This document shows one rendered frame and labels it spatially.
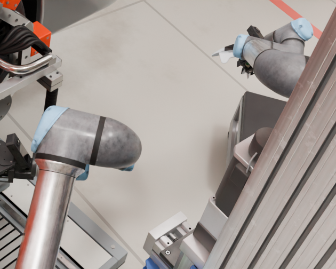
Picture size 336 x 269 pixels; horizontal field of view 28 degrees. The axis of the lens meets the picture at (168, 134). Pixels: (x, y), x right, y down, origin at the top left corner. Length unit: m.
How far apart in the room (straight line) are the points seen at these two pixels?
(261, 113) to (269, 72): 1.39
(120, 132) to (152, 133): 1.78
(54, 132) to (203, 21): 2.65
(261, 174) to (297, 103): 0.16
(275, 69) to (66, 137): 0.55
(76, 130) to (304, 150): 0.67
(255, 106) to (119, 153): 1.66
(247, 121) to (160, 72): 0.78
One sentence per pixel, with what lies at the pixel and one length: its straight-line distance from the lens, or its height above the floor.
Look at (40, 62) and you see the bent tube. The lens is 2.02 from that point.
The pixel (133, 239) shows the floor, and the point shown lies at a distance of 2.89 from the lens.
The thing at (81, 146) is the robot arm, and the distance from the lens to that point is 1.50.
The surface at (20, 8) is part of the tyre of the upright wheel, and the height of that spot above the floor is 0.96.
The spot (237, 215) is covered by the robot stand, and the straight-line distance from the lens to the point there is 1.13.
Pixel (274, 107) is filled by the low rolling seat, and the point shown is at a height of 0.34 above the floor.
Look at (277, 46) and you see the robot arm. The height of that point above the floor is 1.16.
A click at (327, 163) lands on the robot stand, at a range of 0.95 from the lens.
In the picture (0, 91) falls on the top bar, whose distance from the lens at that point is 1.97.
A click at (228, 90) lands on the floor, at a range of 3.65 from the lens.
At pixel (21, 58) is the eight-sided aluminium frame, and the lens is 2.30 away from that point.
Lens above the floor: 2.37
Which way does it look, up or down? 46 degrees down
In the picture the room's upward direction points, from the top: 19 degrees clockwise
